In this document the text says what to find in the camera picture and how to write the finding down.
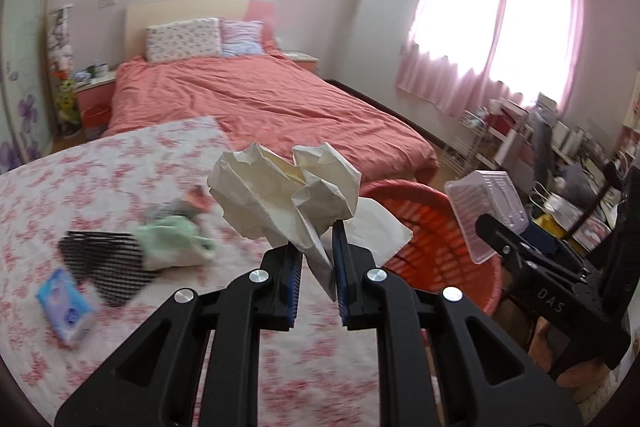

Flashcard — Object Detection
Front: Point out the blue tissue pack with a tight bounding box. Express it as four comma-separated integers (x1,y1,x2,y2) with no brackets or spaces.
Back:
36,269,96,348

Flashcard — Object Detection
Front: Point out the black checkered mesh net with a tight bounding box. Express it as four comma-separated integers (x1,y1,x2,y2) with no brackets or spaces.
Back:
58,231,160,308

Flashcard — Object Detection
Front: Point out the green white cloth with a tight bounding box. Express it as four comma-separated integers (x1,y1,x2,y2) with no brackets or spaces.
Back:
131,216,216,271

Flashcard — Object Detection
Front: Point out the clear plastic packaging tray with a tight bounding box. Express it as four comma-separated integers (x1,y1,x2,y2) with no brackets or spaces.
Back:
445,170,529,265

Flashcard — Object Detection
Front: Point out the white tissue paper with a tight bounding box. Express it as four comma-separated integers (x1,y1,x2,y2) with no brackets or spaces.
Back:
207,143,413,300

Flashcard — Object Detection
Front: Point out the person's right hand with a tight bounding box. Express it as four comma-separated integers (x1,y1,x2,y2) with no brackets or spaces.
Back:
528,317,611,395

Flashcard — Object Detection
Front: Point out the cluttered desk with items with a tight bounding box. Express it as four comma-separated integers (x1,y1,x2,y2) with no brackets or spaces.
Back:
479,91,632,253

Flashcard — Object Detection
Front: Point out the red plastic laundry basket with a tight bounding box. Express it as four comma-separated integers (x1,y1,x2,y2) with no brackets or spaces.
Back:
361,180,502,315

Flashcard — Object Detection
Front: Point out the pink white bookshelf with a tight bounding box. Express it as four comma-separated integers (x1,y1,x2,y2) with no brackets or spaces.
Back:
623,72,640,133

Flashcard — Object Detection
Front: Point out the red bin by nightstand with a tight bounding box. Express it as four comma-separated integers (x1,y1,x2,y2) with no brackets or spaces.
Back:
81,104,112,129

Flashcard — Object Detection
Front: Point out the wardrobe with purple flowers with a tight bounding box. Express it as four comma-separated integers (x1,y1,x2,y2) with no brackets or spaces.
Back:
1,0,54,173

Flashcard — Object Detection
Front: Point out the pink left nightstand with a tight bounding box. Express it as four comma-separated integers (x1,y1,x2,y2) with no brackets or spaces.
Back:
75,70,116,127

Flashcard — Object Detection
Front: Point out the salmon pink bed duvet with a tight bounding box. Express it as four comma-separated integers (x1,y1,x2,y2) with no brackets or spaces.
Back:
107,51,438,183

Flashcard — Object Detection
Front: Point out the white mug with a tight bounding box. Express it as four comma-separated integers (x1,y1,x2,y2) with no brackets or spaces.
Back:
93,63,110,78

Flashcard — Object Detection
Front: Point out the pink window curtain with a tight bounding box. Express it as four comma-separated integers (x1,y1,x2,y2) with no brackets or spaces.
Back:
396,0,586,117

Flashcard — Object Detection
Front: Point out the plush toy display tube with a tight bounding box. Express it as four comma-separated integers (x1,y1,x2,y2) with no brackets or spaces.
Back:
47,5,81,136

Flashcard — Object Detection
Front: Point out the floral white pillow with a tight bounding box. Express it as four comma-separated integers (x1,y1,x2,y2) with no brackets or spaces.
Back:
145,17,222,64

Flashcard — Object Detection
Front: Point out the pink striped pillow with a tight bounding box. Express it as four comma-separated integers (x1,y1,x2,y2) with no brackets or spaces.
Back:
220,18,264,58

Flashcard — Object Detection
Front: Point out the right bedside nightstand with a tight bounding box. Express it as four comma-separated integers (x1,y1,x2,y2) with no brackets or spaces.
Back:
283,51,319,74

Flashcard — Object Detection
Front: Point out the beige pink headboard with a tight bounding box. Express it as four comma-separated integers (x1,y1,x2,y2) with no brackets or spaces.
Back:
124,0,276,61

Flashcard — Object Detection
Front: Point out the white wire rack cart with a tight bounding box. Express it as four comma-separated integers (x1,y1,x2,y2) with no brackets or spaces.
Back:
442,110,486,176

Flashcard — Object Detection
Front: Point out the wall power socket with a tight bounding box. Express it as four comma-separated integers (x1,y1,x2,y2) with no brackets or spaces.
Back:
98,0,117,9

